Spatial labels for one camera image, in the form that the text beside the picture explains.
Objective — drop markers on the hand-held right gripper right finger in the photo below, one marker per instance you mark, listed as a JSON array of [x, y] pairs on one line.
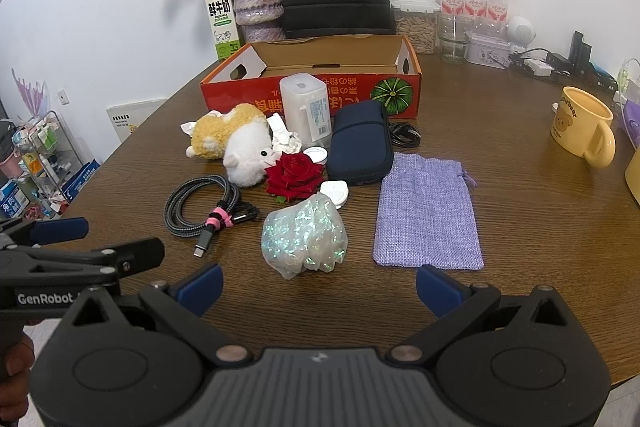
[[435, 289]]

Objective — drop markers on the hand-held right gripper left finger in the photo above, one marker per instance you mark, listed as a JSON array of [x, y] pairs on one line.
[[202, 288]]

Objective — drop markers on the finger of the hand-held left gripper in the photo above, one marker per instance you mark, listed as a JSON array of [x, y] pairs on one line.
[[140, 252], [62, 230]]

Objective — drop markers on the iridescent glitter bag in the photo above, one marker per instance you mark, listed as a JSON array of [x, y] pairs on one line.
[[305, 237]]

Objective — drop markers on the white tissue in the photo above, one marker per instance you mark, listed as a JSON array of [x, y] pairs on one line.
[[189, 127]]

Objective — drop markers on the white rounded square lid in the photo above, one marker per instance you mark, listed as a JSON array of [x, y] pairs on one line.
[[334, 192]]

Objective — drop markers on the white and yellow plush toy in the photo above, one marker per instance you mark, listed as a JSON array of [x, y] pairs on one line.
[[245, 152]]

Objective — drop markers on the red rose flower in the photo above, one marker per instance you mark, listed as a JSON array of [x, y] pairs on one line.
[[292, 174]]

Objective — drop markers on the white round cap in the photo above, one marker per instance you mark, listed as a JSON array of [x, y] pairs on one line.
[[315, 155]]

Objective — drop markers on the clear plastic container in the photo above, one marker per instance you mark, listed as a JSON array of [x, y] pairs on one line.
[[305, 107]]

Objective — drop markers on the red cardboard box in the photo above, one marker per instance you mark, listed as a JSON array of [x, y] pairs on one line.
[[350, 87]]

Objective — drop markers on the wooden desktop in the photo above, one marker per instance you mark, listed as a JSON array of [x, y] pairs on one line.
[[525, 207]]

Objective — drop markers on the person's left hand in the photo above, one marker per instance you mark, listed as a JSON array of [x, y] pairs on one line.
[[15, 369]]

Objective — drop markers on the blue and white packets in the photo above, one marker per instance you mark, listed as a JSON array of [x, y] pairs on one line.
[[80, 179]]

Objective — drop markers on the metal storage rack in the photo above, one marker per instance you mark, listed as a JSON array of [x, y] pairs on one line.
[[40, 157]]

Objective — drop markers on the yellow bear mug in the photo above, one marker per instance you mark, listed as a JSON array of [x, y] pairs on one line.
[[575, 132]]

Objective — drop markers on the pale yellow object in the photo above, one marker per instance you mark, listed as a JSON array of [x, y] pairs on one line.
[[634, 179]]

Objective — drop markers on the pale tin box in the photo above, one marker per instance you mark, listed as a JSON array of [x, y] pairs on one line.
[[487, 52]]

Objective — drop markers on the clear glass cup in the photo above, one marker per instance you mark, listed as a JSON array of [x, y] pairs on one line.
[[455, 47]]

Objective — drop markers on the white charger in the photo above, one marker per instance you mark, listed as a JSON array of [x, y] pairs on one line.
[[537, 68]]

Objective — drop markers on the green and white milk carton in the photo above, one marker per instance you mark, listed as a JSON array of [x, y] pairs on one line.
[[222, 22]]

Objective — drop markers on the clear jar of pellets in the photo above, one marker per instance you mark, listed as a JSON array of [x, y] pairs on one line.
[[415, 32]]

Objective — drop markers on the purple cloth item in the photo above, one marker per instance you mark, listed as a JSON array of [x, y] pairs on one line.
[[632, 119]]

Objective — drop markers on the black power strip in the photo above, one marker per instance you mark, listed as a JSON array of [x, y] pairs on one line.
[[600, 79]]

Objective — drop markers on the white round device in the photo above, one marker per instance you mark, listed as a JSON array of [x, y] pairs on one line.
[[520, 32]]

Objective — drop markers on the purple textured vase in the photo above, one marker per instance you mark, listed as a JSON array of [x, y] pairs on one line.
[[257, 2]]

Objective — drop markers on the black upright device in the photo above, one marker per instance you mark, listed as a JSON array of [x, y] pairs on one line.
[[580, 49]]

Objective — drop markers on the white wall socket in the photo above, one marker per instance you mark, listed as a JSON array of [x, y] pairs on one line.
[[63, 96]]

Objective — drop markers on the purple wall sticker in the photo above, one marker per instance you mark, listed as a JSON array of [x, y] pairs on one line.
[[30, 92]]

